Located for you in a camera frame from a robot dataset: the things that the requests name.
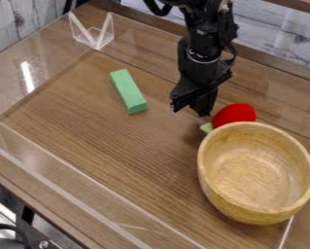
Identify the wooden bowl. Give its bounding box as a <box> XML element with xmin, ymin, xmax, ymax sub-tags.
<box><xmin>198</xmin><ymin>122</ymin><xmax>310</xmax><ymax>226</ymax></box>

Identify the red plush strawberry toy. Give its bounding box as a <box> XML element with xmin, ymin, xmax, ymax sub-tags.
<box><xmin>199</xmin><ymin>103</ymin><xmax>256</xmax><ymax>133</ymax></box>

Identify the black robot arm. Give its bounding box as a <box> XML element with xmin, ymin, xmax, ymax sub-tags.
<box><xmin>143</xmin><ymin>0</ymin><xmax>239</xmax><ymax>117</ymax></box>

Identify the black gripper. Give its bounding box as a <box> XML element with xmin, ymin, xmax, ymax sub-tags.
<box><xmin>170</xmin><ymin>61</ymin><xmax>232</xmax><ymax>117</ymax></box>

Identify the black table leg bracket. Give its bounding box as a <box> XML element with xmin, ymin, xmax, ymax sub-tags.
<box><xmin>16</xmin><ymin>206</ymin><xmax>61</xmax><ymax>249</ymax></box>

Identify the clear acrylic tray wall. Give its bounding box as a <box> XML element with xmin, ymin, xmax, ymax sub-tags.
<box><xmin>0</xmin><ymin>122</ymin><xmax>206</xmax><ymax>249</ymax></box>

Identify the green rectangular block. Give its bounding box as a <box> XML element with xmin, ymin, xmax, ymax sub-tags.
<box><xmin>111</xmin><ymin>69</ymin><xmax>147</xmax><ymax>115</ymax></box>

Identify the black cable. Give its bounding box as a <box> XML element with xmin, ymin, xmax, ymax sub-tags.
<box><xmin>0</xmin><ymin>223</ymin><xmax>28</xmax><ymax>249</ymax></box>

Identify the clear acrylic corner bracket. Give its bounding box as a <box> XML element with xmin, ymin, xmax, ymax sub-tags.
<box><xmin>67</xmin><ymin>13</ymin><xmax>113</xmax><ymax>51</ymax></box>

